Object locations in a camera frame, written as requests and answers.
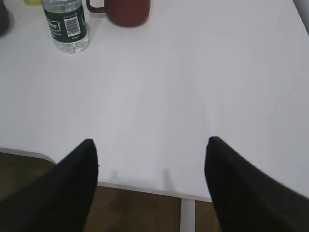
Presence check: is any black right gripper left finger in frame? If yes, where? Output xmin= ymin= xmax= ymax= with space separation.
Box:
xmin=0 ymin=139 xmax=98 ymax=232

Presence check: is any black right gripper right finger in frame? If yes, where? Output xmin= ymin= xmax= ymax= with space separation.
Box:
xmin=204 ymin=136 xmax=309 ymax=232

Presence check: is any grey ceramic mug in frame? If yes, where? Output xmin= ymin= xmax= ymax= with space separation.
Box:
xmin=0 ymin=0 xmax=14 ymax=38

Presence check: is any red ceramic mug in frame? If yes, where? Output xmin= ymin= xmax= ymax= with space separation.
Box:
xmin=85 ymin=0 xmax=151 ymax=28

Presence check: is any white table leg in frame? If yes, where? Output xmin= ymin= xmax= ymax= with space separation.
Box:
xmin=180 ymin=198 xmax=196 ymax=232

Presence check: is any clear water bottle green label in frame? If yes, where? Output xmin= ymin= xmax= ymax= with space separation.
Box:
xmin=42 ymin=0 xmax=89 ymax=54

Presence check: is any yellow paper cup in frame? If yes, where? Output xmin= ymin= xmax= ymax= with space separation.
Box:
xmin=24 ymin=0 xmax=42 ymax=6

